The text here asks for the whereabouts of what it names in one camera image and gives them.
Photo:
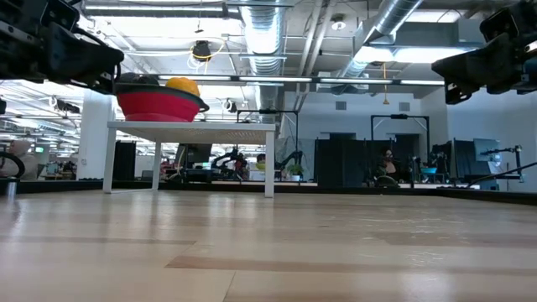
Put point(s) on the gray background monitor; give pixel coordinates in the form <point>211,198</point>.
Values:
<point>486,149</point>

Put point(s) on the silver corrugated ventilation duct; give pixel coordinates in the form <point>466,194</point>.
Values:
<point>264,42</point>

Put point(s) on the green potted plant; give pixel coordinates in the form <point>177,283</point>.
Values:
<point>295,169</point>

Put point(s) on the black background robot arm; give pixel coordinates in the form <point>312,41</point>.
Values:
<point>289,158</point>
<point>228,161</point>

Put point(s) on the dark background monitor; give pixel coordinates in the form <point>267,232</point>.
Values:
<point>197,153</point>

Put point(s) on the round ceiling sensor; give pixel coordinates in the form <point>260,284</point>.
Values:
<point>338,23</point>

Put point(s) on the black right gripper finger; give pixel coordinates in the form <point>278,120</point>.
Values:
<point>455,93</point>
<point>482,67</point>

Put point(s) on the black cabinet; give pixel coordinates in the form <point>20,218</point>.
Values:
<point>125,161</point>

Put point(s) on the white building column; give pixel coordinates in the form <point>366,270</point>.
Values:
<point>94,138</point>

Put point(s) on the red collapsible bowl gray rim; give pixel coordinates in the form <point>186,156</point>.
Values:
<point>159,107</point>

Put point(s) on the black boom stand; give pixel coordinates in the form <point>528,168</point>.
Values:
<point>519,161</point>

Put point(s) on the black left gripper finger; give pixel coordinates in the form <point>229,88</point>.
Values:
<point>102,84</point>
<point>84,56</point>

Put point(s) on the ceiling light rail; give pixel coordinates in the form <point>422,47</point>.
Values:
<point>272,79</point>

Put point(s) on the brass hanging pendant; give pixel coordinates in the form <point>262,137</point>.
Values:
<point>385,100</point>

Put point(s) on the gray wall vent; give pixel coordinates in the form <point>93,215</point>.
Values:
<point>404,106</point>
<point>340,105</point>

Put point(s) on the white perforated metal shelf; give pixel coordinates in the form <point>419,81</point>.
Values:
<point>189,128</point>

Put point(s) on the black aluminium table frame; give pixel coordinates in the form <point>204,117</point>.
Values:
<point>63,186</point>

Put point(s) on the black partition panel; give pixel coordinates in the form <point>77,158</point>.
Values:
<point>352,155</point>

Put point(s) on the dark purple round fruit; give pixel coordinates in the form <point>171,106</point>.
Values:
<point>138,78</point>

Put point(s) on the person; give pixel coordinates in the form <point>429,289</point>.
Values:
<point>389,163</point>
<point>21,155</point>

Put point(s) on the yellow bell pepper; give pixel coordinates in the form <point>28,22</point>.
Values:
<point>183,86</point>

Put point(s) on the silver metal post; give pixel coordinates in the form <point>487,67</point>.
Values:
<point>11,189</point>

